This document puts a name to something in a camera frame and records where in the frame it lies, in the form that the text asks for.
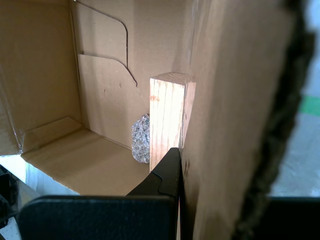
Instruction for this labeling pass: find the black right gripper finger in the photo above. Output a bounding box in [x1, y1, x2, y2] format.
[249, 196, 320, 240]
[18, 147, 181, 240]

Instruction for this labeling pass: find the speckled pinkish granite rock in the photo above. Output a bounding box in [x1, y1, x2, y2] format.
[131, 113, 151, 164]

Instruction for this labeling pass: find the brown cardboard box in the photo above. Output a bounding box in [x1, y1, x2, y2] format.
[0, 0, 316, 240]

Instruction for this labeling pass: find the light wooden block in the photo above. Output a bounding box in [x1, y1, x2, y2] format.
[149, 71, 198, 174]

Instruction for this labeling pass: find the white perforated panel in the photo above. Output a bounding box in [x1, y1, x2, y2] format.
[0, 219, 21, 240]

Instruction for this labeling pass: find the black mobile base frame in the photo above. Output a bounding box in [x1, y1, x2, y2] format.
[0, 164, 21, 228]

